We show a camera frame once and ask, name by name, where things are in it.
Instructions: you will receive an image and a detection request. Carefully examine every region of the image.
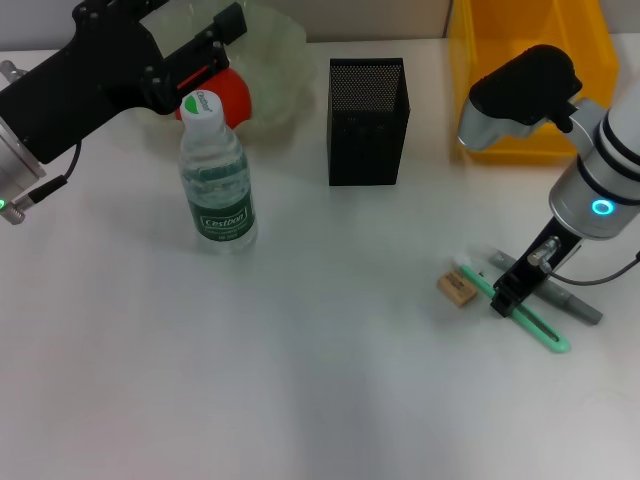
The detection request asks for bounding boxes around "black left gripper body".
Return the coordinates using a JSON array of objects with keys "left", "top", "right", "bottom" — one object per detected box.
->
[{"left": 0, "top": 0, "right": 177, "bottom": 165}]

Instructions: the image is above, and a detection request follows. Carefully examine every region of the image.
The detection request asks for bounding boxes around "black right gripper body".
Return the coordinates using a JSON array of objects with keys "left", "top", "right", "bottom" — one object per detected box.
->
[{"left": 506, "top": 217, "right": 585, "bottom": 296}]

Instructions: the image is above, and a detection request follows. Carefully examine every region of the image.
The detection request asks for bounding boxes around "green utility knife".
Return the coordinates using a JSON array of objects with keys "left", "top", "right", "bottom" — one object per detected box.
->
[{"left": 452, "top": 253, "right": 571, "bottom": 354}]

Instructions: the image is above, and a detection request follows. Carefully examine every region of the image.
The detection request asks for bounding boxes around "grey marker pen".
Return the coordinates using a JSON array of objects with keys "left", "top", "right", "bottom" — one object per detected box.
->
[{"left": 488, "top": 251, "right": 605, "bottom": 326}]

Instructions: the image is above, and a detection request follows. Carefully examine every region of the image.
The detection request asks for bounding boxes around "orange-red fruit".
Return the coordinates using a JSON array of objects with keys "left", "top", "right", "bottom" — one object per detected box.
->
[{"left": 174, "top": 67, "right": 252, "bottom": 130}]

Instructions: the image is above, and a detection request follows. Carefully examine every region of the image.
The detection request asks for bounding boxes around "clear green-label water bottle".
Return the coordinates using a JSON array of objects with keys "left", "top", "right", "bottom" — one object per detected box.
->
[{"left": 178, "top": 88, "right": 259, "bottom": 255}]

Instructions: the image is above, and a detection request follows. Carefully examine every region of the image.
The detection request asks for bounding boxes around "beige eraser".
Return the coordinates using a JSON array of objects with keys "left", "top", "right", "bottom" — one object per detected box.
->
[{"left": 437, "top": 271, "right": 479, "bottom": 306}]

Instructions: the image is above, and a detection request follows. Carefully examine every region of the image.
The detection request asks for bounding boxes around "clear glass fruit bowl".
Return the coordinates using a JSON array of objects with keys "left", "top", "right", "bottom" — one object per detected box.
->
[{"left": 130, "top": 0, "right": 317, "bottom": 145}]

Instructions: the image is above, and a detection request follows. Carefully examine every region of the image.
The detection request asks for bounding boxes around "black mesh pen holder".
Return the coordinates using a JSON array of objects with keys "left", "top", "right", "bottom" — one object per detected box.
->
[{"left": 327, "top": 57, "right": 412, "bottom": 188}]

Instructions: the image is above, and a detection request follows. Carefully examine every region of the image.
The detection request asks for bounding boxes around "yellow plastic bin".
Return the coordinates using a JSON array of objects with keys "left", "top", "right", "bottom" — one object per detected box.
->
[{"left": 447, "top": 0, "right": 620, "bottom": 166}]

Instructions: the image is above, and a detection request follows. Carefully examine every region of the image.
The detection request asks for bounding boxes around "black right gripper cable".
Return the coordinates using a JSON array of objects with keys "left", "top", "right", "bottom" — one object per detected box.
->
[{"left": 527, "top": 237, "right": 640, "bottom": 287}]

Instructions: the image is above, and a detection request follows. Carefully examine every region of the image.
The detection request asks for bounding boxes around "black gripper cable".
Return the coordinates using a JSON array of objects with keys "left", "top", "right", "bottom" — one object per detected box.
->
[
  {"left": 2, "top": 141, "right": 84, "bottom": 226},
  {"left": 527, "top": 237, "right": 640, "bottom": 287}
]

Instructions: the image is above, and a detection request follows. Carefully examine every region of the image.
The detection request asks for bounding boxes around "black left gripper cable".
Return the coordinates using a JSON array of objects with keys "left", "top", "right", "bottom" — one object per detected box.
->
[{"left": 2, "top": 141, "right": 84, "bottom": 226}]

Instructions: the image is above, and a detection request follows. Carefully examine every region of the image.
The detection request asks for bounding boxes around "silver right camera bracket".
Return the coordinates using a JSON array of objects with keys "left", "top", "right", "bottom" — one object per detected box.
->
[{"left": 559, "top": 97, "right": 614, "bottom": 151}]

